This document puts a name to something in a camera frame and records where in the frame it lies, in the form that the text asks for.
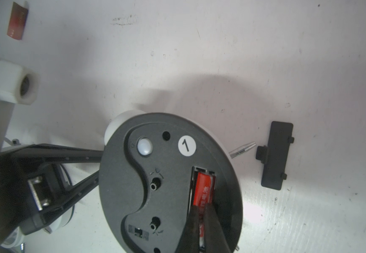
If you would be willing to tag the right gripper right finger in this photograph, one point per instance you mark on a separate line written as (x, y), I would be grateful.
(215, 241)

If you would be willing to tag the red battery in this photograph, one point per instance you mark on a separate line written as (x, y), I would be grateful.
(17, 21)
(204, 190)

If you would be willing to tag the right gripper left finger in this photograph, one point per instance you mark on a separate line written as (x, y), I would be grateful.
(190, 238)

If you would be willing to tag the white alarm clock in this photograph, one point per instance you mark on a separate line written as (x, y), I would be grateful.
(146, 180)
(16, 241)

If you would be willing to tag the black battery cover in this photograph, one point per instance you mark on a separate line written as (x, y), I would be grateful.
(274, 155)

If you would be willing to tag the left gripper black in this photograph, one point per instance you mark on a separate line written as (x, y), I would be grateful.
(33, 190)

